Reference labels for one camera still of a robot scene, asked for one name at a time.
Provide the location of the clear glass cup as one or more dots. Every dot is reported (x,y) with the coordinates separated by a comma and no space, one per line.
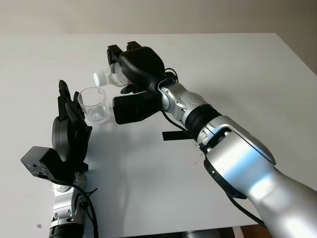
(95,106)

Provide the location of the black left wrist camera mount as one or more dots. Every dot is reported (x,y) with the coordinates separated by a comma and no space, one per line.
(40,161)

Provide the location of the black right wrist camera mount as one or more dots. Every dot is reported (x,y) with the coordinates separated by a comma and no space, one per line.
(133,109)

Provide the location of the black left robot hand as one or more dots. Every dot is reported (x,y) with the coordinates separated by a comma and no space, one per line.
(63,138)

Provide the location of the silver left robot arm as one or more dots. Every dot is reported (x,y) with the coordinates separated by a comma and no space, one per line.
(64,205)

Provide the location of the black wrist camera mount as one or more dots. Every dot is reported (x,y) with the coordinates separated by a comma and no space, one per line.
(133,109)
(40,161)

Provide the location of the clear plastic water bottle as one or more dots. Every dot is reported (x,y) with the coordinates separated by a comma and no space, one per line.
(109,75)

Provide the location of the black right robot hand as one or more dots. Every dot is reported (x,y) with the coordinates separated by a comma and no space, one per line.
(143,64)

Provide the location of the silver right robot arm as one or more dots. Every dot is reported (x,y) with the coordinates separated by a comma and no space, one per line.
(242,161)

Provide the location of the black tape strip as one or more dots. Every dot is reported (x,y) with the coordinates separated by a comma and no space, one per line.
(173,136)

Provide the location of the black robot torso edge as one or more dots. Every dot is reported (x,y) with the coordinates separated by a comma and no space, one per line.
(205,231)

